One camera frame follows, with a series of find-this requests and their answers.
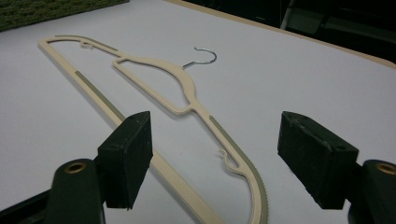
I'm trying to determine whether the dark metal stand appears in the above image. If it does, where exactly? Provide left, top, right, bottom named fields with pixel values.
left=279, top=0, right=396, bottom=43

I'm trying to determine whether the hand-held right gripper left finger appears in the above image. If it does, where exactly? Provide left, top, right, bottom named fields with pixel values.
left=45, top=110, right=154, bottom=224

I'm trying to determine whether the dark green knitted cloth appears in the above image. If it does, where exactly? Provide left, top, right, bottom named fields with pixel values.
left=0, top=0, right=130, bottom=33

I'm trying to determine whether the beige plastic clothes hanger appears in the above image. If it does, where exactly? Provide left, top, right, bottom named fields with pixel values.
left=37, top=35, right=269, bottom=224

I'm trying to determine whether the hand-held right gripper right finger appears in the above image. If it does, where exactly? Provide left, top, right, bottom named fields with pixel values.
left=276, top=110, right=396, bottom=224

